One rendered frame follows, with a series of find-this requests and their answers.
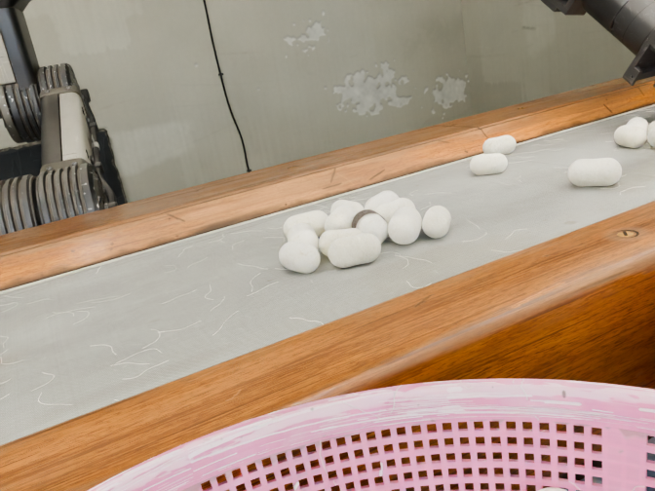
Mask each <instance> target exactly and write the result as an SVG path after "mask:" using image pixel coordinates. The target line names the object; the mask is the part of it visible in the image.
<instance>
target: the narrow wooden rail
mask: <svg viewBox="0 0 655 491"><path fill-rule="evenodd" d="M499 378H500V379H550V380H570V381H582V382H594V383H606V384H614V385H623V386H631V387H640V388H647V389H653V390H655V201H652V202H650V203H647V204H644V205H642V206H639V207H636V208H632V209H629V210H627V211H624V212H621V213H619V214H616V215H613V216H611V217H608V218H605V219H603V220H601V221H598V222H596V223H593V224H590V225H588V226H585V227H582V228H580V229H577V230H574V231H572V232H569V233H566V234H564V235H561V236H558V237H556V238H553V239H550V240H548V241H546V242H543V243H541V244H538V245H534V246H531V247H528V248H526V249H523V250H520V251H518V252H515V253H512V254H510V255H507V256H504V257H502V258H499V259H496V260H494V261H491V262H488V263H486V264H483V265H481V266H479V267H476V268H473V269H471V270H468V271H465V272H463V273H460V274H457V275H455V276H452V277H449V278H447V279H444V280H441V281H439V282H436V283H432V284H429V285H426V286H423V287H421V288H418V289H415V290H414V291H411V292H408V293H406V294H403V295H400V296H398V297H395V298H392V299H390V300H387V301H384V302H382V303H379V304H376V305H374V306H371V307H368V308H366V309H363V310H360V311H359V312H356V313H353V314H351V315H348V316H345V317H343V318H340V319H337V320H335V321H330V322H328V323H325V324H322V325H320V326H317V327H314V328H312V329H309V330H306V331H304V332H301V333H298V334H296V335H293V336H291V337H289V338H286V339H283V340H281V341H278V342H275V343H273V344H270V345H267V346H265V347H262V348H259V349H257V350H254V351H251V352H249V353H246V354H243V355H241V356H238V357H235V358H233V359H229V360H227V361H224V362H221V363H219V364H216V365H213V366H211V367H208V368H205V369H203V370H200V371H197V372H194V373H192V374H189V375H186V376H184V377H181V378H178V379H176V380H173V381H171V382H169V383H166V384H163V385H161V386H158V387H155V388H153V389H150V390H147V391H145V392H142V393H139V394H137V395H134V396H131V397H127V398H124V399H122V400H119V401H116V402H114V403H111V404H108V405H106V406H103V407H101V408H99V409H96V410H93V411H91V412H88V413H85V414H83V415H80V416H77V417H75V418H72V419H69V420H67V421H64V422H61V423H59V424H56V425H53V426H51V427H48V428H46V429H44V430H41V431H38V432H36V433H33V434H29V435H26V436H23V437H21V438H18V439H15V440H13V441H10V442H7V443H5V444H2V445H0V491H87V490H89V489H91V488H93V487H95V486H97V485H99V484H101V483H102V482H103V481H105V480H107V479H109V478H111V477H113V476H115V475H117V474H119V473H121V472H124V471H126V470H128V469H130V468H132V467H134V466H136V465H138V464H140V463H142V462H144V461H147V460H149V459H151V458H153V457H155V456H158V455H160V454H162V453H164V452H167V451H169V450H171V449H173V448H176V447H178V446H179V445H182V444H184V443H186V442H189V441H191V440H194V439H197V438H199V437H202V436H204V435H207V434H211V433H213V432H216V431H219V430H222V429H224V428H227V427H230V426H233V425H236V424H239V423H241V422H244V421H247V420H249V419H253V418H256V417H259V416H262V415H265V414H269V413H272V412H275V411H278V410H282V409H286V408H290V407H293V406H296V405H300V404H304V403H307V402H311V401H316V400H320V399H325V398H329V397H337V396H342V395H347V394H352V393H357V392H362V391H368V390H374V389H380V388H387V387H394V386H400V385H409V384H418V383H427V382H438V381H452V380H467V379H499Z"/></svg>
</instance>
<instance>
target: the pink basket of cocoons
mask: <svg viewBox="0 0 655 491"><path fill-rule="evenodd" d="M480 421H483V429H475V427H474V422H480ZM489 421H499V427H500V429H491V428H490V422H489ZM506 421H509V422H516V428H515V429H507V426H506ZM458 422H467V425H468V429H458ZM522 422H532V429H524V428H523V426H522ZM443 423H451V427H452V430H443ZM539 423H549V428H550V430H549V431H548V430H540V424H539ZM428 424H436V427H437V430H436V431H427V425H428ZM557 424H565V425H566V432H561V431H557ZM418 425H420V427H421V432H418V433H413V432H412V429H411V426H418ZM574 425H575V426H584V433H583V434H581V433H575V432H574ZM401 427H405V432H406V434H397V430H396V428H401ZM592 427H593V428H601V429H602V435H596V434H592ZM387 429H390V432H391V435H388V436H382V434H381V430H387ZM369 432H375V436H376V438H371V439H366V433H369ZM354 434H360V437H361V440H360V441H355V442H352V439H351V435H354ZM649 435H650V436H655V390H653V389H647V388H640V387H631V386H623V385H614V384H606V383H594V382H582V381H570V380H550V379H500V378H499V379H467V380H452V381H438V382H427V383H418V384H409V385H400V386H394V387H387V388H380V389H374V390H368V391H362V392H357V393H352V394H347V395H342V396H337V397H329V398H325V399H320V400H316V401H311V402H307V403H304V404H300V405H296V406H293V407H290V408H286V409H282V410H278V411H275V412H272V413H269V414H265V415H262V416H259V417H256V418H253V419H249V420H247V421H244V422H241V423H239V424H236V425H233V426H230V427H227V428H224V429H222V430H219V431H216V432H213V433H211V434H207V435H204V436H202V437H199V438H197V439H194V440H191V441H189V442H186V443H184V444H182V445H179V446H178V447H176V448H173V449H171V450H169V451H167V452H164V453H162V454H160V455H158V456H155V457H153V458H151V459H149V460H147V461H144V462H142V463H140V464H138V465H136V466H134V467H132V468H130V469H128V470H126V471H124V472H121V473H119V474H117V475H115V476H113V477H111V478H109V479H107V480H105V481H103V482H102V483H101V484H99V485H97V486H95V487H93V488H91V489H89V490H87V491H203V489H202V486H201V484H202V483H204V482H206V481H208V480H209V481H210V483H211V487H210V488H208V489H206V490H204V491H225V490H227V489H229V491H237V489H236V486H237V485H240V484H242V483H245V487H246V490H243V491H269V490H271V489H273V488H276V487H278V490H279V491H286V490H285V486H284V485H285V484H288V483H291V482H292V485H293V489H290V490H288V491H318V490H322V489H325V491H331V488H330V487H332V486H336V485H339V488H340V491H391V490H395V489H400V491H406V490H405V489H406V488H408V487H414V491H421V488H420V486H426V485H429V490H430V491H436V486H435V485H438V484H443V488H444V491H527V484H528V485H536V491H538V490H540V489H543V486H550V487H556V488H567V489H568V491H576V490H581V491H646V487H647V486H648V487H653V488H655V478H654V477H649V476H647V470H651V471H655V461H650V460H647V452H648V453H653V454H655V444H652V443H648V436H649ZM344 436H345V441H346V443H345V444H341V445H337V443H336V439H337V438H341V437H344ZM476 436H484V442H485V443H476ZM492 436H500V438H501V443H491V437H492ZM507 436H508V437H516V438H517V444H510V443H508V438H507ZM451 437H453V443H454V444H449V445H444V439H445V438H451ZM460 437H468V438H469V443H470V444H460ZM524 437H533V445H532V444H524V441H523V438H524ZM436 438H437V439H438V443H439V445H435V446H430V444H429V439H436ZM540 438H547V439H549V440H550V446H547V445H541V441H540ZM558 439H559V440H567V447H558ZM328 440H329V441H330V446H331V447H329V448H325V449H323V448H322V444H321V442H324V441H328ZM415 440H423V447H414V443H413V442H414V441H415ZM574 441H579V442H584V449H577V448H575V444H574ZM399 442H407V445H408V448H407V449H400V447H399ZM593 443H594V444H601V445H602V452H599V451H593ZM312 444H315V446H316V451H313V452H309V453H307V448H306V446H308V445H312ZM386 444H393V450H392V451H385V452H384V446H383V445H386ZM374 446H377V448H378V453H373V454H369V450H368V448H369V447H374ZM297 448H300V451H301V455H299V456H295V457H292V454H291V450H294V449H297ZM358 449H363V452H364V455H363V456H358V457H355V454H354V450H358ZM344 452H348V456H349V459H344V460H340V458H339V454H340V453H344ZM466 452H470V453H471V459H462V454H461V453H466ZM477 452H485V453H486V459H478V455H477ZM492 452H502V459H493V453H492ZM509 452H510V453H518V460H515V459H509ZM282 453H286V457H287V458H286V459H285V460H283V461H280V462H278V460H277V456H276V455H279V454H282ZM446 453H455V460H447V459H446ZM524 453H530V454H534V461H533V460H525V455H524ZM433 454H440V458H441V460H440V461H432V458H431V455H433ZM541 454H545V455H551V462H546V461H542V459H541ZM331 455H333V460H334V462H331V463H327V464H326V462H325V457H327V456H331ZM422 455H425V462H419V463H417V462H416V456H422ZM558 456H565V457H567V464H566V463H559V457H558ZM269 457H270V459H271V463H272V464H271V465H268V466H265V467H263V466H262V462H261V460H263V459H266V458H269ZM404 457H409V459H410V464H402V460H401V458H404ZM575 458H582V459H585V466H582V465H575ZM316 459H318V460H319V464H320V465H319V466H317V467H313V468H311V466H310V461H313V460H316ZM391 459H395V462H396V465H395V466H389V467H387V463H386V460H391ZM593 460H597V461H602V468H596V467H593ZM378 461H380V465H381V468H377V469H373V468H372V465H371V463H372V462H378ZM252 463H255V465H256V470H254V471H251V472H248V469H247V465H249V464H252ZM302 463H303V464H304V469H305V470H303V471H299V472H297V471H296V469H295V465H299V464H302ZM362 464H366V471H361V472H358V469H357V465H362ZM348 467H351V471H352V473H348V474H343V471H342V469H344V468H348ZM238 468H240V470H241V475H239V476H236V477H233V475H232V471H234V470H236V469H238ZM286 468H289V474H287V475H284V476H282V475H281V471H280V470H282V469H286ZM463 468H472V472H473V474H464V471H463ZM479 468H487V473H488V474H479ZM494 468H503V474H494ZM510 468H511V469H519V473H520V475H518V474H510ZM448 469H457V474H451V475H448ZM526 469H530V470H535V476H534V475H526ZM335 470H336V473H337V476H336V477H332V478H328V472H331V471H335ZM433 470H442V473H443V475H436V476H434V473H433ZM419 471H427V475H428V476H425V477H419V475H418V472H419ZM542 471H551V472H552V477H546V476H543V475H542ZM271 472H273V473H274V475H275V479H272V480H269V481H267V480H266V476H265V475H266V474H268V473H271ZM404 472H412V478H408V479H405V478H404ZM559 472H568V479H564V478H559ZM396 473H397V474H398V480H393V481H390V479H389V474H396ZM576 473H578V474H584V475H585V481H579V480H576ZM223 474H225V477H226V481H224V482H221V483H219V484H218V483H217V480H216V478H217V477H218V476H220V475H223ZM317 474H322V478H323V480H321V481H317V482H314V478H313V475H317ZM378 476H383V482H381V483H375V481H374V478H375V477H378ZM593 476H597V477H602V484H598V483H593ZM258 477H259V480H260V484H258V485H255V486H253V487H252V486H251V482H250V481H251V480H253V479H255V478H258ZM303 478H307V481H308V484H306V485H303V486H299V482H298V480H300V479H303ZM367 478H368V483H369V485H366V486H361V483H360V480H362V479H367ZM353 481H354V486H355V488H351V489H347V490H346V485H345V483H348V482H353ZM454 483H458V485H459V490H450V484H454ZM465 483H474V489H466V487H465ZM481 483H488V484H489V489H481ZM495 483H504V487H505V490H500V489H496V484H495ZM511 483H512V484H519V485H520V490H512V485H511Z"/></svg>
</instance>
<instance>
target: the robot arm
mask: <svg viewBox="0 0 655 491"><path fill-rule="evenodd" d="M541 1H542V2H543V3H544V4H545V5H546V6H547V7H549V8H550V9H551V10H552V11H553V12H562V13H564V14H565V15H566V16H583V15H585V14H586V12H587V13H588V14H589V15H590V16H591V17H593V18H594V19H595V20H596V21H597V22H598V23H599V24H601V25H602V26H603V27H604V28H605V29H606V30H607V31H609V32H610V33H611V34H612V35H613V36H614V37H615V38H616V39H618V40H619V41H620V42H621V43H622V44H623V45H624V46H625V47H627V48H628V49H629V50H630V51H631V52H632V53H633V54H634V55H636V57H635V58H634V60H633V61H632V63H631V64H630V66H629V67H628V69H627V70H626V72H625V73H624V75H623V79H625V80H626V81H627V82H628V83H629V84H630V85H631V86H633V85H634V83H635V82H636V81H638V80H641V79H645V78H649V77H653V76H655V0H541Z"/></svg>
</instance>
